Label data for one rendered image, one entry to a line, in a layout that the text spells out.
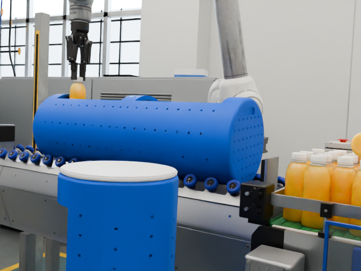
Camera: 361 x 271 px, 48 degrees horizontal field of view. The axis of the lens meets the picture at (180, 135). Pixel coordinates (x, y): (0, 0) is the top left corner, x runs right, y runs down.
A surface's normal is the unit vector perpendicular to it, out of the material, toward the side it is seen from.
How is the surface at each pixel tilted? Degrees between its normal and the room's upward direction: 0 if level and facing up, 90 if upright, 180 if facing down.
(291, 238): 90
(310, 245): 90
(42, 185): 70
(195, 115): 57
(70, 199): 90
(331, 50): 90
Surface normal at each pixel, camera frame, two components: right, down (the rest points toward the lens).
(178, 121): -0.46, -0.39
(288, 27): -0.44, 0.03
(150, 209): 0.61, 0.07
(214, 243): -0.50, 0.37
